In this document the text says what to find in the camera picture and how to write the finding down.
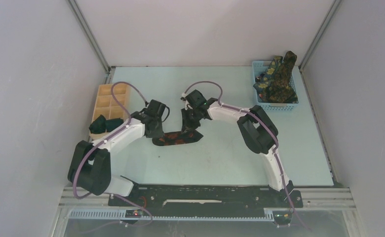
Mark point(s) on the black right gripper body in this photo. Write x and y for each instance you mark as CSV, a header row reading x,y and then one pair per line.
x,y
192,118

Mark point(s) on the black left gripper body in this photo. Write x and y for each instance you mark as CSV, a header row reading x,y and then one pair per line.
x,y
158,132

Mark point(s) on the black orange-flower tie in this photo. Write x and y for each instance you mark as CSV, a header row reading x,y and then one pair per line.
x,y
178,138

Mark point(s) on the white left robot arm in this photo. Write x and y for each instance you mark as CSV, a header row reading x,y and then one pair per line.
x,y
91,165

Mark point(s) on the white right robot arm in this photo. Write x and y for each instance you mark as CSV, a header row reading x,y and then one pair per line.
x,y
256,128

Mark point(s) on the rolled dark green tie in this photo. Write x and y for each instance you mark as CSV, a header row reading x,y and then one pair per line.
x,y
112,124

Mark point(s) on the wooden compartment organizer box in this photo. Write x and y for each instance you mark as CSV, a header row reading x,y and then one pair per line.
x,y
108,104

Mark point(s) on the navy yellow-flower tie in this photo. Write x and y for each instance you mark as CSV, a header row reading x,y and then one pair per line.
x,y
264,79

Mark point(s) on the light blue plastic basket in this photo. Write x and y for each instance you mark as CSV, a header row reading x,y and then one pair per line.
x,y
258,67

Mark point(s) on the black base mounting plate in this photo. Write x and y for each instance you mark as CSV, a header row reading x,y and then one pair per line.
x,y
219,201

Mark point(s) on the dark gold-patterned tie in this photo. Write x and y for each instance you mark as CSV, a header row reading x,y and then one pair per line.
x,y
281,90

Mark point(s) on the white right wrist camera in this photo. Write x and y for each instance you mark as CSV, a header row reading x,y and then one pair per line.
x,y
187,105

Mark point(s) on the light blue cable duct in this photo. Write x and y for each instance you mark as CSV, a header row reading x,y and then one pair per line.
x,y
127,214

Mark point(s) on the aluminium frame rail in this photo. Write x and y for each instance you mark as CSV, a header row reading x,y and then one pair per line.
x,y
331,199

